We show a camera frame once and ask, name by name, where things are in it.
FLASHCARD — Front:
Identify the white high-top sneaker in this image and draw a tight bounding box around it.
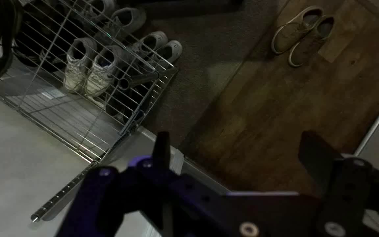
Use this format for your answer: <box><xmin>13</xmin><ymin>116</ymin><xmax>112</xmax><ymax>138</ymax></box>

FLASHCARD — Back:
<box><xmin>63</xmin><ymin>36</ymin><xmax>100</xmax><ymax>94</ymax></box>
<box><xmin>83</xmin><ymin>45</ymin><xmax>121</xmax><ymax>99</ymax></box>

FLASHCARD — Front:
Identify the metal wire shoe rack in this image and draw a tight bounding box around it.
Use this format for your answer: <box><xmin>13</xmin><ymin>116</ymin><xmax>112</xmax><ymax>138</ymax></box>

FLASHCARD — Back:
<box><xmin>0</xmin><ymin>0</ymin><xmax>180</xmax><ymax>224</ymax></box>

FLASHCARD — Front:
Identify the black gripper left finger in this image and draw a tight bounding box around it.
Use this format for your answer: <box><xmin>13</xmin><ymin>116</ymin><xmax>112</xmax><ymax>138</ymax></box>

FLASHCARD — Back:
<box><xmin>151</xmin><ymin>131</ymin><xmax>172</xmax><ymax>178</ymax></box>

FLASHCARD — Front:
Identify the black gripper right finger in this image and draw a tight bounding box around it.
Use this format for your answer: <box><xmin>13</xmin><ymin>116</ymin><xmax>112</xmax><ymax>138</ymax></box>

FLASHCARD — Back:
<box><xmin>297</xmin><ymin>131</ymin><xmax>345</xmax><ymax>196</ymax></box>

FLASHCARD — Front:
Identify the grey low sneaker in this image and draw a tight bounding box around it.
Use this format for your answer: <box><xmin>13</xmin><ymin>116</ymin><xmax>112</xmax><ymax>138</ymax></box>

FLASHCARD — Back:
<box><xmin>130</xmin><ymin>29</ymin><xmax>170</xmax><ymax>57</ymax></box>
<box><xmin>152</xmin><ymin>40</ymin><xmax>184</xmax><ymax>66</ymax></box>

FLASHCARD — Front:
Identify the grey slip-on shoe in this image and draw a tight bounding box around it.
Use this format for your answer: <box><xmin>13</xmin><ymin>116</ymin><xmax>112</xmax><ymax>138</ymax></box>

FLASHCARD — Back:
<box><xmin>108</xmin><ymin>5</ymin><xmax>149</xmax><ymax>36</ymax></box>

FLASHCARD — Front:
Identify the tan suede shoe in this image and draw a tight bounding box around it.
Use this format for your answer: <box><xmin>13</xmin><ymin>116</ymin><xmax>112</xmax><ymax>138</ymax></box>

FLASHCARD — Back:
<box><xmin>270</xmin><ymin>5</ymin><xmax>324</xmax><ymax>57</ymax></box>
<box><xmin>287</xmin><ymin>16</ymin><xmax>337</xmax><ymax>69</ymax></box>

